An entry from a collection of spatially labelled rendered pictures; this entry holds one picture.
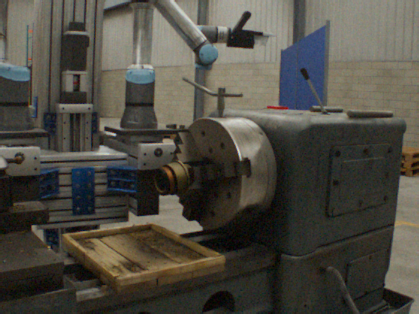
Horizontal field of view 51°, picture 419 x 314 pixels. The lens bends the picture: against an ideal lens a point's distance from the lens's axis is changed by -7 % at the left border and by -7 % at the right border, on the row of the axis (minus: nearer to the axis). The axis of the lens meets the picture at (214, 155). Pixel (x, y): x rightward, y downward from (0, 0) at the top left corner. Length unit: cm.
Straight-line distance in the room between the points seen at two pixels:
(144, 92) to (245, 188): 74
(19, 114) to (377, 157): 122
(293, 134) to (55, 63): 102
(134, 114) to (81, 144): 24
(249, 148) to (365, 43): 1181
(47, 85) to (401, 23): 1115
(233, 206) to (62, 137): 83
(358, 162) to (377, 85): 1111
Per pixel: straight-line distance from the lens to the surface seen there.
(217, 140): 125
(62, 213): 174
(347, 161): 142
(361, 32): 1304
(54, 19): 190
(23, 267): 93
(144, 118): 178
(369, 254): 165
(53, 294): 92
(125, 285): 104
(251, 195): 122
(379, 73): 1254
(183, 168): 122
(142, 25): 196
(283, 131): 129
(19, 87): 167
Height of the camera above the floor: 130
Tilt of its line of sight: 7 degrees down
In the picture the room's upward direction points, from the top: 2 degrees clockwise
